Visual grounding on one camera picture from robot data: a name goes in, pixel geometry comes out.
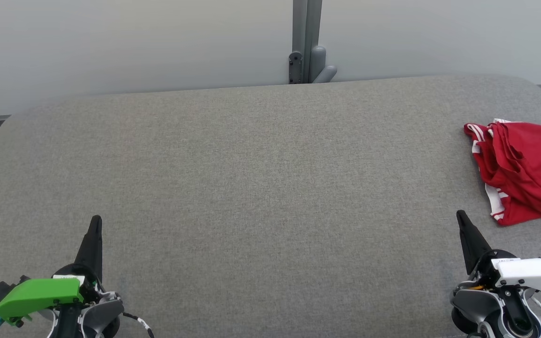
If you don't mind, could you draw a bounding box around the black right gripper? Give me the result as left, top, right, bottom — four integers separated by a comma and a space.
456, 209, 519, 289

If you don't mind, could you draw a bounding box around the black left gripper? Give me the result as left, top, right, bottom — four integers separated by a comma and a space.
52, 215, 107, 305

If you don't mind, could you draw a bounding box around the red and white jersey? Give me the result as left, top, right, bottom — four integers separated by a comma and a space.
463, 118, 541, 227

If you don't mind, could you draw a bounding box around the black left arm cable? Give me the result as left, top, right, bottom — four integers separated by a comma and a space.
120, 311, 155, 338

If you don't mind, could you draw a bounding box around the grey rounded post fitting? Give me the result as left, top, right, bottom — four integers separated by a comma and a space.
309, 46, 338, 84

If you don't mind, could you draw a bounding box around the dark grey post bracket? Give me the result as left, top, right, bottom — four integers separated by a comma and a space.
289, 52, 303, 85

